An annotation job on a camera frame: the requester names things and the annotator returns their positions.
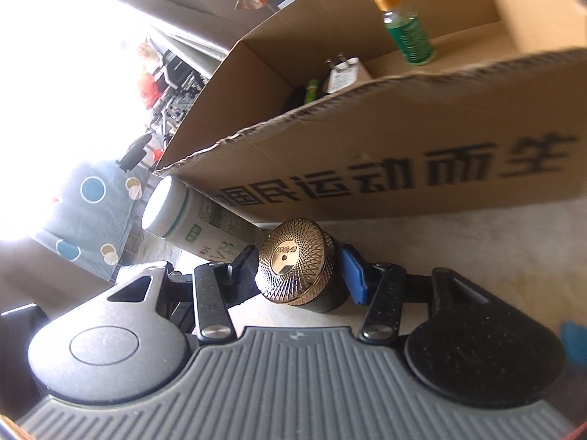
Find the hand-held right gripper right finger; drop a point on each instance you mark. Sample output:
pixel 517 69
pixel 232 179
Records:
pixel 355 275

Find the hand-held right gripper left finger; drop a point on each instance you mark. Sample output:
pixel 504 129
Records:
pixel 245 263

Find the gold lidded black jar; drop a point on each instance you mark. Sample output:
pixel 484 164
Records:
pixel 293 261

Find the large brown cardboard box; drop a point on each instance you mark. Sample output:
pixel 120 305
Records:
pixel 367 165

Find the black green tube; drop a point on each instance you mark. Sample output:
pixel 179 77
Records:
pixel 309 91

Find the white plug charger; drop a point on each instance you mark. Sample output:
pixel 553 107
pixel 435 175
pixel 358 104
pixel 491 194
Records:
pixel 346 75

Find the green dropper bottle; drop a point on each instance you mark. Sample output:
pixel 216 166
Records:
pixel 406 32

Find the white supplement bottle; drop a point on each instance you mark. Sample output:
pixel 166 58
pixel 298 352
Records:
pixel 202 224

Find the grey dotted cloth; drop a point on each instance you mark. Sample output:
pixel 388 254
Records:
pixel 91 224

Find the wheelchair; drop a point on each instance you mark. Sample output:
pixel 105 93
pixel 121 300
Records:
pixel 174 91

